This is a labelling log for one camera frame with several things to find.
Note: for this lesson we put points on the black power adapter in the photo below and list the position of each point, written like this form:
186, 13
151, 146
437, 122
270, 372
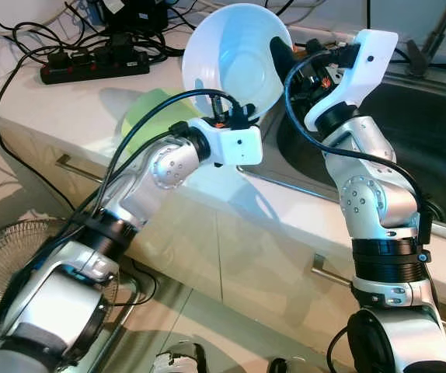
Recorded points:
134, 14

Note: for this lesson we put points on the stainless steel sink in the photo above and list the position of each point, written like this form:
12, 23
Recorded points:
425, 132

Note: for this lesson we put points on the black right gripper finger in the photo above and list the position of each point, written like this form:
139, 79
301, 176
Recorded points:
281, 54

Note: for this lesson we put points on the black power strip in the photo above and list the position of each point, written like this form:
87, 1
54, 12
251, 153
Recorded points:
91, 66

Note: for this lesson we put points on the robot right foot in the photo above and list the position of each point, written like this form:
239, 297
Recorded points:
279, 365

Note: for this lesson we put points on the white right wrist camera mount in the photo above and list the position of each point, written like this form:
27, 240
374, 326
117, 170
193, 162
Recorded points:
359, 70

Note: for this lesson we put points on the green plate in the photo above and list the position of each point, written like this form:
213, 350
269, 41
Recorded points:
157, 116

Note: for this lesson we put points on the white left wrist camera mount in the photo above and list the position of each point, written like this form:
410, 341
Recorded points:
235, 144

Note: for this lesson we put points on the dark metal faucet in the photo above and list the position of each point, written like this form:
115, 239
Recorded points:
429, 43

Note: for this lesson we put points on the white bowl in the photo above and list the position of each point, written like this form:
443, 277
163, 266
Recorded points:
231, 54

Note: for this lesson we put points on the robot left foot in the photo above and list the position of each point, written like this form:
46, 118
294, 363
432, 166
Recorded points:
180, 357

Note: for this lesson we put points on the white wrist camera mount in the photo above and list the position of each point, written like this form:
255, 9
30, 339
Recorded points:
359, 70
235, 144

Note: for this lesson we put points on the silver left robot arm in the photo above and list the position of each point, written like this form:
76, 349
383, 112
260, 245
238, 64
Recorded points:
52, 303

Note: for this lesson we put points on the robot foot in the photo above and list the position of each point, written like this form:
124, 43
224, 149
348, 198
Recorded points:
180, 357
279, 365

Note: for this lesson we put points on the sink drain strainer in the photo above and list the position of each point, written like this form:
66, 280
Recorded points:
434, 214

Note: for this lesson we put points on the white counter cabinet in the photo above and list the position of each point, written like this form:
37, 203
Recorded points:
246, 256

